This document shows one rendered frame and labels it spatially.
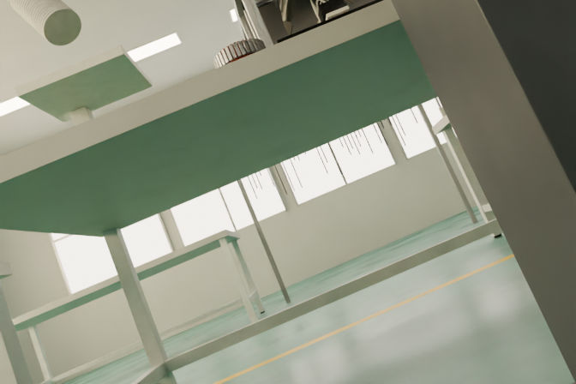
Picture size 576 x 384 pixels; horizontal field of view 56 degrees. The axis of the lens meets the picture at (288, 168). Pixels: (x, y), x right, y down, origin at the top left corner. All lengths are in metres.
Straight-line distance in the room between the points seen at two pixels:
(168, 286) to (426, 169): 4.00
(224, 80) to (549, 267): 0.66
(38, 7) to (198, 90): 1.48
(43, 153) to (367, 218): 6.82
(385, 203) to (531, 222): 7.10
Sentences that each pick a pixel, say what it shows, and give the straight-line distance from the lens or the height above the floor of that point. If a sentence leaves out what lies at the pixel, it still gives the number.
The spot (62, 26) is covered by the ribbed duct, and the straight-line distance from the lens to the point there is 2.44.
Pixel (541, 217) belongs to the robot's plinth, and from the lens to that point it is 0.68.
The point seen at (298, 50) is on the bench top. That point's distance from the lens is 1.07.
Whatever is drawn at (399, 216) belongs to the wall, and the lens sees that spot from 7.80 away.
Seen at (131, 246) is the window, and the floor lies 1.37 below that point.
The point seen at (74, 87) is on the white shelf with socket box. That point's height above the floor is 1.17.
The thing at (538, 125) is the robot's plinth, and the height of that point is 0.38.
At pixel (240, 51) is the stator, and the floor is 0.77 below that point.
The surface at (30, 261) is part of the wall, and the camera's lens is 8.56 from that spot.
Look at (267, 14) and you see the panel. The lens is 1.66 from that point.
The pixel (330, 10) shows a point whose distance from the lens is 1.44.
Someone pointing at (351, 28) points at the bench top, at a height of 0.72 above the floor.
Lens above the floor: 0.36
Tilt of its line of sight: 9 degrees up
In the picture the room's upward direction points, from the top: 23 degrees counter-clockwise
